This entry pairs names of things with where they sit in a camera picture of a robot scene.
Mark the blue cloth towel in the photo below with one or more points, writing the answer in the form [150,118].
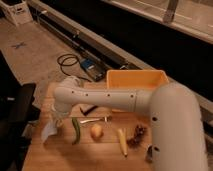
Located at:
[49,130]

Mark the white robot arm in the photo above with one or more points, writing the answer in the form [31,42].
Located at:
[178,141]

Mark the metal cup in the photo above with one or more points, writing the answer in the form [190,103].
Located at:
[149,154]

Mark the yellow plastic bin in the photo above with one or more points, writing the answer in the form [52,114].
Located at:
[145,79]

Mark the blue power box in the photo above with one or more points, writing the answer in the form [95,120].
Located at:
[94,71]

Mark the dark eraser block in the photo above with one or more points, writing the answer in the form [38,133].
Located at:
[87,111]

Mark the metal fork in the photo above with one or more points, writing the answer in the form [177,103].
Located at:
[105,119]

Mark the green chili pepper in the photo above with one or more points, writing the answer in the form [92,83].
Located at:
[76,126]

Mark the yellow onion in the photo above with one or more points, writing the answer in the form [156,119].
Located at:
[96,131]

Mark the yellow corn cob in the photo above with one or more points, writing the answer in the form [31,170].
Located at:
[122,140]

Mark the black chair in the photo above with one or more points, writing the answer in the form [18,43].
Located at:
[16,110]

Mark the white cardboard box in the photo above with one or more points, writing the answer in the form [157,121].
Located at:
[17,14]

